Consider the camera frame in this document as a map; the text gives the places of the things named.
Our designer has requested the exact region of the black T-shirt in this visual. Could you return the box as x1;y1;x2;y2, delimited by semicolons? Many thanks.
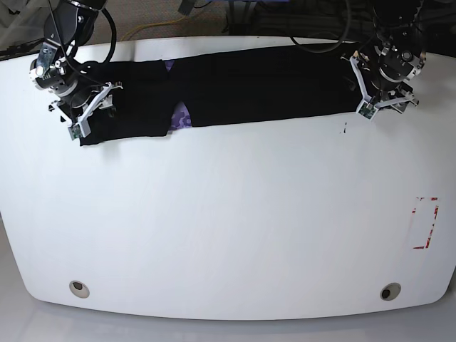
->
80;44;361;146

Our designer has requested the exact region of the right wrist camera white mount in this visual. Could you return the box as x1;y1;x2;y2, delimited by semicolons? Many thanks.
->
68;83;120;140

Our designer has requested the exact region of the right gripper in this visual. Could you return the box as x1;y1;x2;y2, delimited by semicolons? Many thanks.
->
48;80;123;120

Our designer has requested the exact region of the black tripod rod on floor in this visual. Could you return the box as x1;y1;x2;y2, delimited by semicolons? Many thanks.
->
0;38;43;60

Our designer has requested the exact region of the right table cable grommet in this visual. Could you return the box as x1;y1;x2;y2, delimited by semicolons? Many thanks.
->
380;283;402;301

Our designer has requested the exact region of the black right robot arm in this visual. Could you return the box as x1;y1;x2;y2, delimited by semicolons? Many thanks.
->
29;1;117;121

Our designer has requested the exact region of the red tape rectangle marking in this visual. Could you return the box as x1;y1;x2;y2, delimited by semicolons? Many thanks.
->
408;197;440;250

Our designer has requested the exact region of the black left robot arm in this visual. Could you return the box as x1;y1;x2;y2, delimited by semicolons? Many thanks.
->
349;1;426;120

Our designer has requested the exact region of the left table cable grommet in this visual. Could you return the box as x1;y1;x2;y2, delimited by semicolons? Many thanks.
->
69;281;90;299

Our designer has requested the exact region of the table cable grommet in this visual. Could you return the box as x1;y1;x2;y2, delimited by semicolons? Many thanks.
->
69;281;90;299
380;283;402;301

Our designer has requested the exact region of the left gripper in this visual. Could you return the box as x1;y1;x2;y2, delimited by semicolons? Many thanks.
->
344;67;419;114

